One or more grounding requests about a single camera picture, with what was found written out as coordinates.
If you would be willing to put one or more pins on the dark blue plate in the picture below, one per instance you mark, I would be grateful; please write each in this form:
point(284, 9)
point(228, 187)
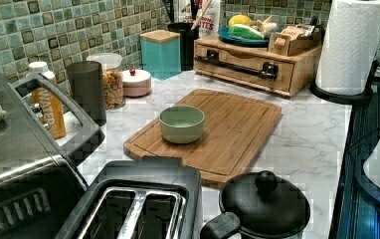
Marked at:
point(225, 37)

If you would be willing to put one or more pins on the bamboo cutting board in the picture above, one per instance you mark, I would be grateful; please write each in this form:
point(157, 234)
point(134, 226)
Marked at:
point(235, 130)

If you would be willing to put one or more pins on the yellow lemon toy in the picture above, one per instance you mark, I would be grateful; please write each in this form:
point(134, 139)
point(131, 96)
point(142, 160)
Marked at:
point(240, 19)

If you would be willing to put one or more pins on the small wooden tray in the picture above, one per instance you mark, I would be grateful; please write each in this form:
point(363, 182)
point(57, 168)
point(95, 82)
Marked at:
point(292, 41)

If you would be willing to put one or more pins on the clear cereal jar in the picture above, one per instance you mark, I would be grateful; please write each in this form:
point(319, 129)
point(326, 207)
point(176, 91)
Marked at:
point(112, 78)

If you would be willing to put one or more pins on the white cereal box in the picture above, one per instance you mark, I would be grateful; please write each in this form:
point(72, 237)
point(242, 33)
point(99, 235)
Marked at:
point(210, 21)

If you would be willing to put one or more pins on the white paper towel roll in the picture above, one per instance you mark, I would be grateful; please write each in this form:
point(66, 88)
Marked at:
point(350, 43)

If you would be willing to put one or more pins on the dark grey canister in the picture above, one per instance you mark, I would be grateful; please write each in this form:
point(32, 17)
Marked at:
point(86, 84)

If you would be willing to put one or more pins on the wooden spoon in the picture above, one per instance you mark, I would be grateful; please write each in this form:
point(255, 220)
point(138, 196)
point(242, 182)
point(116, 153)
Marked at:
point(200, 15)

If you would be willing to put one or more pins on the green vegetable toy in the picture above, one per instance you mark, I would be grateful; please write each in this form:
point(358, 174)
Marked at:
point(245, 32)

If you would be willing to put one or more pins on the green ceramic bowl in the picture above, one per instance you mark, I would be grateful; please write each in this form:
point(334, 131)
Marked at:
point(181, 124)

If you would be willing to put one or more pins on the pink lidded dish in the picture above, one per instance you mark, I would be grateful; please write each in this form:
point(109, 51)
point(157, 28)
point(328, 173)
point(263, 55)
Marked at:
point(136, 83)

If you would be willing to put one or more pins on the wooden drawer front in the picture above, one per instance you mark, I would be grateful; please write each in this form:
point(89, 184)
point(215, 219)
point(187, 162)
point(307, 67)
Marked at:
point(250, 61)

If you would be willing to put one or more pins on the black paper towel holder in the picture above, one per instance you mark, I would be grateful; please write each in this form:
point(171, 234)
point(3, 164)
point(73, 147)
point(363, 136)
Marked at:
point(354, 100)

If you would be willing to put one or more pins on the orange water bottle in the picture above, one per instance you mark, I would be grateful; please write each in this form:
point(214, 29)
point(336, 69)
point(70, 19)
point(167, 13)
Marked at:
point(50, 104)

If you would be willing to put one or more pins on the grey two-slot toaster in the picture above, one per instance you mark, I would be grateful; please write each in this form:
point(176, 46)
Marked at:
point(153, 198)

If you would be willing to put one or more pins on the black utensil holder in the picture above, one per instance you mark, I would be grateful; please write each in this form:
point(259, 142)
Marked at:
point(187, 37)

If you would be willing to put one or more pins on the teal canister wooden lid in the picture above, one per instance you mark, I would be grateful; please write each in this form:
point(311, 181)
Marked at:
point(160, 50)

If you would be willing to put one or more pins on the wooden drawer box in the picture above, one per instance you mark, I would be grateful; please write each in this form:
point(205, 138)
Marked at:
point(303, 70)

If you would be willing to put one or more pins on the black toaster oven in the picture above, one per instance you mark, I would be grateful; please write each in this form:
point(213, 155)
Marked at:
point(39, 179)

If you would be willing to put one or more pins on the black pot with lid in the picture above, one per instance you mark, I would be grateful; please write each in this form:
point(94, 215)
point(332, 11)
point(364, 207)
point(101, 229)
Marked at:
point(259, 206)

